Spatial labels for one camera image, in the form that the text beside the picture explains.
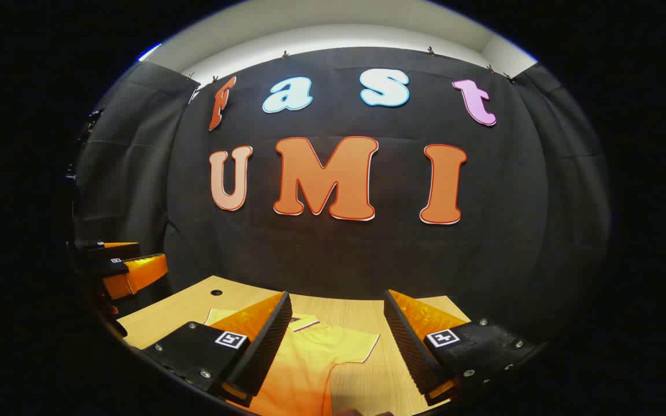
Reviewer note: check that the orange polo T-shirt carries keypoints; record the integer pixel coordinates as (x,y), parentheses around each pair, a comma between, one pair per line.
(310,370)

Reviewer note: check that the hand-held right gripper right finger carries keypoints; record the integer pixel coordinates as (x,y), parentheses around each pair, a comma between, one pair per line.
(408,346)

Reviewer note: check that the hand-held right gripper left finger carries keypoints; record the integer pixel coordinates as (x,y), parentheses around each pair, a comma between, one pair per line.
(266,346)

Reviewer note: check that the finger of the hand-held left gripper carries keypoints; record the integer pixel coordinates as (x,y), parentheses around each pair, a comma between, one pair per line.
(102,250)
(136,276)

